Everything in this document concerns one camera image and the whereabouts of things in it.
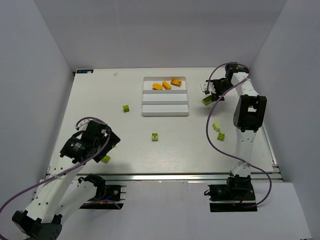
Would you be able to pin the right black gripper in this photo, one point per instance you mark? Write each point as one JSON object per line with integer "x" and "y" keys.
{"x": 220, "y": 87}

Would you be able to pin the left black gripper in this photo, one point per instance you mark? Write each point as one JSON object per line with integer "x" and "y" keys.
{"x": 110, "y": 146}

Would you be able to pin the green long lego brick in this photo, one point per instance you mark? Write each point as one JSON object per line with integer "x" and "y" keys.
{"x": 207, "y": 100}

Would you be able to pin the dark green lego brick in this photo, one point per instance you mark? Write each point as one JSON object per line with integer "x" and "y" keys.
{"x": 105, "y": 159}

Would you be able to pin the small green lego cube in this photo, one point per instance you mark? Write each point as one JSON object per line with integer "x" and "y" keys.
{"x": 126, "y": 108}

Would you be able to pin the pale green lego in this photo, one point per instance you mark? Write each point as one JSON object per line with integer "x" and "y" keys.
{"x": 216, "y": 126}

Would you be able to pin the green square lego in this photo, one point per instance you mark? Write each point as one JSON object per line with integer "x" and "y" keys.
{"x": 221, "y": 136}

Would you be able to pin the orange yellow long lego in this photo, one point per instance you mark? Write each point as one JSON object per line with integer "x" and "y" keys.
{"x": 166, "y": 85}

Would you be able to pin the orange square lego brick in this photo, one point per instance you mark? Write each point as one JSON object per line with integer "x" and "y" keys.
{"x": 157, "y": 86}

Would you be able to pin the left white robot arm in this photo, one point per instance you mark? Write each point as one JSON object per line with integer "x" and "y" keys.
{"x": 44, "y": 217}

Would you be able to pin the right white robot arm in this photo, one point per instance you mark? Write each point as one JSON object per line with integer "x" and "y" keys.
{"x": 247, "y": 119}

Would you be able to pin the green lego with round stud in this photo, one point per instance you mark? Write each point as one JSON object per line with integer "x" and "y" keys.
{"x": 154, "y": 137}

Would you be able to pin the white three-compartment tray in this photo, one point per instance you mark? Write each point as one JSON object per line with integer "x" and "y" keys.
{"x": 172, "y": 102}

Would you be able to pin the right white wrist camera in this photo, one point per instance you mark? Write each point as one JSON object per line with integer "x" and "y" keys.
{"x": 208, "y": 88}

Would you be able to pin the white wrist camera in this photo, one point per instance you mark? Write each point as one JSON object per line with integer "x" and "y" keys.
{"x": 208, "y": 88}
{"x": 82, "y": 125}

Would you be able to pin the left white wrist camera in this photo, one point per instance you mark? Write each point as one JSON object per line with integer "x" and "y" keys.
{"x": 82, "y": 125}

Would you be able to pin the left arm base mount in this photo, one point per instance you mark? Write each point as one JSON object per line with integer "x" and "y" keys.
{"x": 107, "y": 197}

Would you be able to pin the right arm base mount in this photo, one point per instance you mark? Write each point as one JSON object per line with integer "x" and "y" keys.
{"x": 236, "y": 195}

